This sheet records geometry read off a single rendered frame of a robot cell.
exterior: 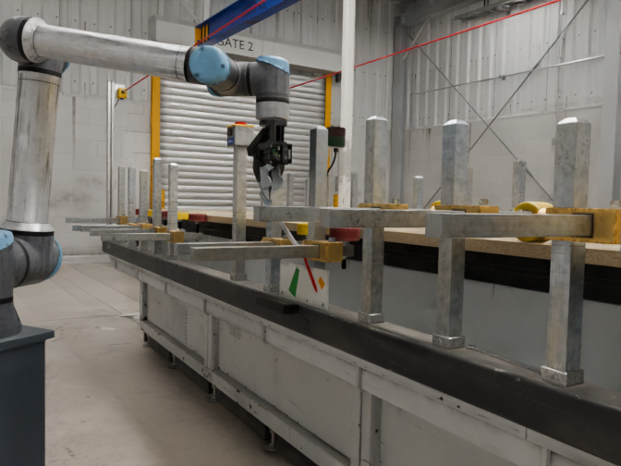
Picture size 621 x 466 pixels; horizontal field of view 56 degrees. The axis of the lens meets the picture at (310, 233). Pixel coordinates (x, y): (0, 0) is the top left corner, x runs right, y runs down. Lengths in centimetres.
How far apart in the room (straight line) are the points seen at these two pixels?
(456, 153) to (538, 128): 877
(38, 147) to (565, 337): 145
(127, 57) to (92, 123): 771
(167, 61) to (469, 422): 107
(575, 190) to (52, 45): 129
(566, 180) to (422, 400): 55
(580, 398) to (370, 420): 92
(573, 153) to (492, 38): 985
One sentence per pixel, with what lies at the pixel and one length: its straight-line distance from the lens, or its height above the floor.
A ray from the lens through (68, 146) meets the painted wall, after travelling 919.
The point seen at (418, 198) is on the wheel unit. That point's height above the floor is 100.
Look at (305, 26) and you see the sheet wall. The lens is 1110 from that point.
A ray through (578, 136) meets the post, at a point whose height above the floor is 108.
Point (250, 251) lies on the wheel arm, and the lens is 141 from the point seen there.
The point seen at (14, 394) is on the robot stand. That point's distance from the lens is 177.
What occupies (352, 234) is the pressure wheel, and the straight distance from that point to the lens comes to 152.
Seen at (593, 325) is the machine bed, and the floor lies 75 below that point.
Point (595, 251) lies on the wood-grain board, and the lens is 113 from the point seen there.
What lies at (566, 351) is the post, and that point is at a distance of 99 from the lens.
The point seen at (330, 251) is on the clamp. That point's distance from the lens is 147.
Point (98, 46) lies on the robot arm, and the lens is 164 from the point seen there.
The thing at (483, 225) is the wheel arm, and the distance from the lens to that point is 76.
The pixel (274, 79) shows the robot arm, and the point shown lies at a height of 129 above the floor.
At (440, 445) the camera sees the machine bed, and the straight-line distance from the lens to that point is 162.
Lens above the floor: 97
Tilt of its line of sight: 3 degrees down
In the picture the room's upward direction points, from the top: 1 degrees clockwise
